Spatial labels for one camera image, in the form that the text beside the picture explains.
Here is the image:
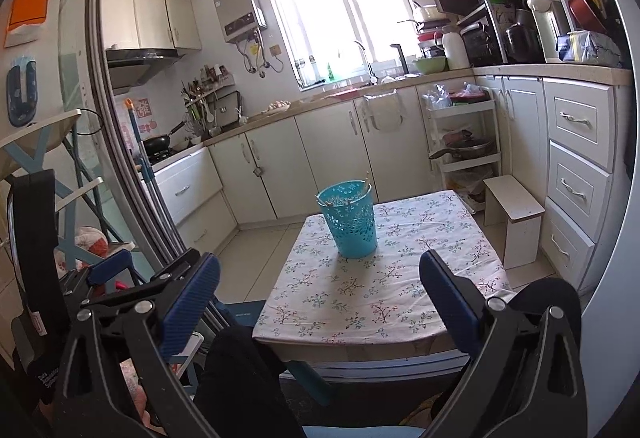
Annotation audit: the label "white hanging bag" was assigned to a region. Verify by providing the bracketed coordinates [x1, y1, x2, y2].
[361, 89, 405, 132]

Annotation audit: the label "dark frying pan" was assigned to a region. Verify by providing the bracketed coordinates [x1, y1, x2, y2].
[429, 131, 497, 162]

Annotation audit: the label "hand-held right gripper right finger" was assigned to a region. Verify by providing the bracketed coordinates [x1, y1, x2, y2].
[419, 249, 589, 438]

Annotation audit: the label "beige countertop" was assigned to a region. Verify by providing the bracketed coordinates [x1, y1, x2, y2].
[150, 62, 635, 159]

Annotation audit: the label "sliding door frame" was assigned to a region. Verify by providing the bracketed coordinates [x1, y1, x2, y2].
[82, 0, 202, 265]

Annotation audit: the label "wall utensil rack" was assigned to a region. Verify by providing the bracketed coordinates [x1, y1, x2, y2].
[181, 65, 237, 140]

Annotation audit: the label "white rolling rack cart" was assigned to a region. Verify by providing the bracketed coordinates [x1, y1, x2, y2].
[422, 86, 502, 214]

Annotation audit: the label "white thermos jug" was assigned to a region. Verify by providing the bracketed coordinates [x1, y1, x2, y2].
[442, 31, 471, 71]

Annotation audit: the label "blue mop with orange cap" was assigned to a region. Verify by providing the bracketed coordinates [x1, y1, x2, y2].
[124, 98, 174, 225]

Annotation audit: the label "person's leg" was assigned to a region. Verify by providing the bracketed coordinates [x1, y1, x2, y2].
[192, 325, 307, 438]
[509, 277, 582, 321]

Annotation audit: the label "blue chair seat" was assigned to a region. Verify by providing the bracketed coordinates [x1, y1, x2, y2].
[300, 425, 427, 438]

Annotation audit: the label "chrome faucet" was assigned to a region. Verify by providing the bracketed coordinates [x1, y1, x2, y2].
[352, 40, 379, 88]

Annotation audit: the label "person's right leg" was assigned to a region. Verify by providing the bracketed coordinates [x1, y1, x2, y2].
[509, 277, 582, 321]

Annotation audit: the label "white electric kettle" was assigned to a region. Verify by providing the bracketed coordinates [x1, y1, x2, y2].
[527, 0, 574, 64]

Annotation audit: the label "white base cabinets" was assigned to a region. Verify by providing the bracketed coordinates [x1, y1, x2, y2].
[207, 86, 434, 230]

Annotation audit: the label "red wall stickers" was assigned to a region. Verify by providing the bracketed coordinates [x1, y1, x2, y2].
[134, 97, 159, 132]

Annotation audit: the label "teal plastic basket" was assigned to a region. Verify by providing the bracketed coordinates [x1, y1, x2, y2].
[316, 179, 379, 260]

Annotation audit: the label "white wall cabinets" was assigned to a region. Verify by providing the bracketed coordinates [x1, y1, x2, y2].
[100, 0, 203, 52]

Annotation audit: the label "black wok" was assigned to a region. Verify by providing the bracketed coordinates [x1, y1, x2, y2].
[142, 121, 187, 157]

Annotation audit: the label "red white plush toy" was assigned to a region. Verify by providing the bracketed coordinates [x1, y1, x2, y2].
[55, 225, 136, 280]

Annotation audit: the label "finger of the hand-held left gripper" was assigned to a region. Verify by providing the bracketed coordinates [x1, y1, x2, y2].
[60, 249, 135, 299]
[80, 247, 202, 315]

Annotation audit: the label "person's left leg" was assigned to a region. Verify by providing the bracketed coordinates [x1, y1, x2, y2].
[192, 325, 307, 438]

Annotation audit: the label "white stove-side drawer cabinet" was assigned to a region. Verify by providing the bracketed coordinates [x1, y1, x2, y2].
[150, 145, 239, 250]

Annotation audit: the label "orange paper bag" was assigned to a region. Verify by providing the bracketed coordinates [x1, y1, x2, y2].
[4, 0, 53, 48]

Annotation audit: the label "green bowl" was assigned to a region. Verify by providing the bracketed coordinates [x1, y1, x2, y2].
[412, 56, 448, 74]

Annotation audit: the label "black toaster oven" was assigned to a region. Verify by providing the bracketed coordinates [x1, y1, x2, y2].
[460, 21, 504, 67]

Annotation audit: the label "white folding chair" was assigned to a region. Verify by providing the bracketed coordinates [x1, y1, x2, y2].
[0, 108, 137, 270]

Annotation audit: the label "small white stool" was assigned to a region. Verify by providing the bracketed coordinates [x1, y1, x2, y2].
[482, 175, 546, 270]

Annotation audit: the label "patterned slipper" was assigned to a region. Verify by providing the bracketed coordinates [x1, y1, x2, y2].
[404, 392, 442, 425]

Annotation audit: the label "white water heater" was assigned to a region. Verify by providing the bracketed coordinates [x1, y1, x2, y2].
[212, 0, 286, 79]

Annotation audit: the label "black faucet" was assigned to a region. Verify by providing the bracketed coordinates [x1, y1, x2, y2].
[390, 43, 412, 75]

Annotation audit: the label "blue u-shaped pillow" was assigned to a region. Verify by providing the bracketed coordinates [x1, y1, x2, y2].
[6, 60, 39, 128]

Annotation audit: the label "kitchen window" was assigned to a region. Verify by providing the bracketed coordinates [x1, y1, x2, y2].
[259, 0, 437, 92]

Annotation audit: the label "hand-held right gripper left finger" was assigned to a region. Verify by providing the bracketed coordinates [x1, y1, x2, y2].
[52, 253, 223, 438]

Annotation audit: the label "range hood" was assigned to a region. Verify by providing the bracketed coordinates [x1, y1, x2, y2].
[105, 47, 187, 92]

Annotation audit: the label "blue food package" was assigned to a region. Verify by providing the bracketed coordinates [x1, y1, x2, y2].
[556, 30, 624, 67]

